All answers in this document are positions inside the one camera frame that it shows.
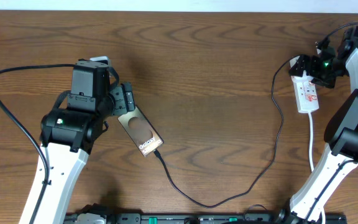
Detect Galaxy smartphone with reflective screen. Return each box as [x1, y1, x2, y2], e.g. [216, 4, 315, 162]
[118, 106, 164, 157]

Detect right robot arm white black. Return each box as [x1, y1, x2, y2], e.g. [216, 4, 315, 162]
[276, 22, 358, 223]

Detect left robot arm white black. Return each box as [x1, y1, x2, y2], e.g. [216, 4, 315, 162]
[20, 56, 135, 223]

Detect white power strip red switches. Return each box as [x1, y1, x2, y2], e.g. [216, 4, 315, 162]
[290, 68, 319, 114]

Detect black base rail with green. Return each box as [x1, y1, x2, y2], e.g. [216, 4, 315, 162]
[63, 212, 348, 224]

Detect black USB charging cable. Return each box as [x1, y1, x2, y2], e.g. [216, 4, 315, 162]
[152, 55, 303, 209]

